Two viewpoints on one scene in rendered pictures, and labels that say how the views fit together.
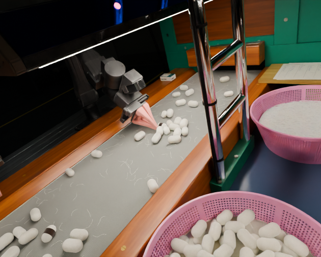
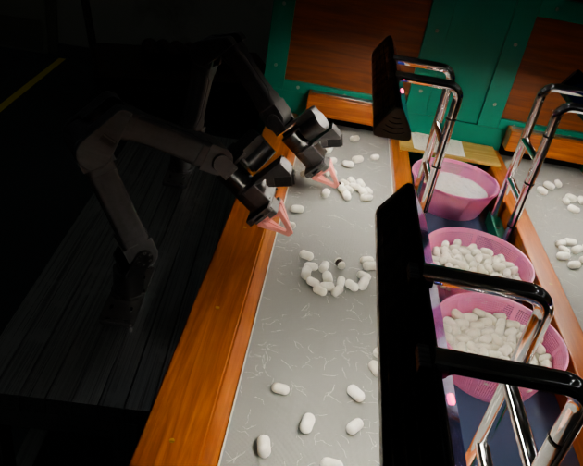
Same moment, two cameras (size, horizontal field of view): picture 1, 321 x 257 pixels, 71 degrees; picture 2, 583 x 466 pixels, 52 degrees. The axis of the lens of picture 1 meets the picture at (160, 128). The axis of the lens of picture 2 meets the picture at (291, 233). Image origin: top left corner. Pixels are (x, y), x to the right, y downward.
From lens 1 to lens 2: 1.29 m
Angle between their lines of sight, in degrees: 38
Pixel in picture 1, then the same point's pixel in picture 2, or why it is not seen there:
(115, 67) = (321, 118)
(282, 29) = (415, 99)
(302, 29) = (431, 104)
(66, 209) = (326, 251)
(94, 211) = (353, 250)
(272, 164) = (436, 222)
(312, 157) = (463, 214)
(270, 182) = not seen: hidden behind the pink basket
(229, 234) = (456, 250)
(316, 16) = not seen: hidden behind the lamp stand
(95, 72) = (284, 116)
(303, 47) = (429, 119)
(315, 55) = not seen: hidden behind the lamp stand
